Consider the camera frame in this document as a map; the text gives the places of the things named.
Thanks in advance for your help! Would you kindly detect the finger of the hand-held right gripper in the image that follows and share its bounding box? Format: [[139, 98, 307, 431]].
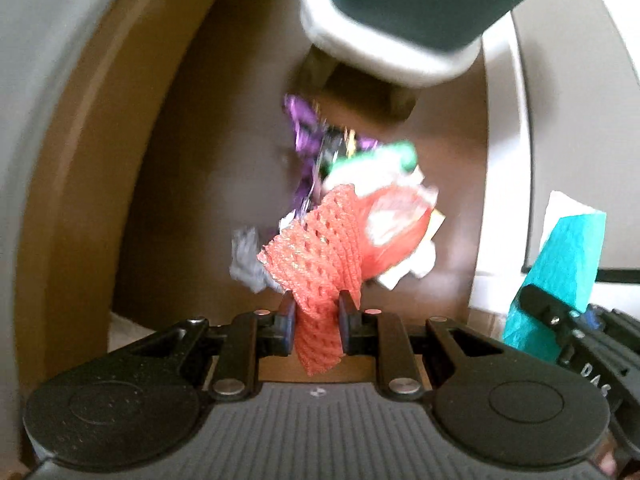
[[519, 284, 576, 343]]

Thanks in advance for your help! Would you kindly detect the crumpled grey paper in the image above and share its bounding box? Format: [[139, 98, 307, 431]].
[[230, 227, 281, 295]]

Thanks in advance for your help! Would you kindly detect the crumpled white paper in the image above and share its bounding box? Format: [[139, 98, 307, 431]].
[[375, 210, 446, 291]]

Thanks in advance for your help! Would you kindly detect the white cabinet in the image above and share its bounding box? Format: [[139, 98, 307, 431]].
[[467, 0, 640, 311]]

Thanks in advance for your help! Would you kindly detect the purple snack packet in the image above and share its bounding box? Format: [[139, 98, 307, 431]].
[[282, 94, 381, 221]]

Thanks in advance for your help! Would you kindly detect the green plastic tube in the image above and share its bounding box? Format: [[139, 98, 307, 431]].
[[320, 141, 418, 186]]

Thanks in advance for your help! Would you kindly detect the dark green bin white base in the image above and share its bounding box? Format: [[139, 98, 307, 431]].
[[298, 0, 581, 122]]

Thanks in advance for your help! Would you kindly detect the orange foam fruit net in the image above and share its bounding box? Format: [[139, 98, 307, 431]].
[[256, 184, 363, 376]]

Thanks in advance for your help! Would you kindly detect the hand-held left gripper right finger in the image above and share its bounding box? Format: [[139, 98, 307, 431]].
[[337, 290, 507, 402]]

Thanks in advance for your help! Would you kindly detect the red snack packet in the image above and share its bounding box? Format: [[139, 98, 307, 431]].
[[350, 185, 441, 282]]

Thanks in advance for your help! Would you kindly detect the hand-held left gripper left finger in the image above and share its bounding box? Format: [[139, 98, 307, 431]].
[[107, 292, 298, 402]]

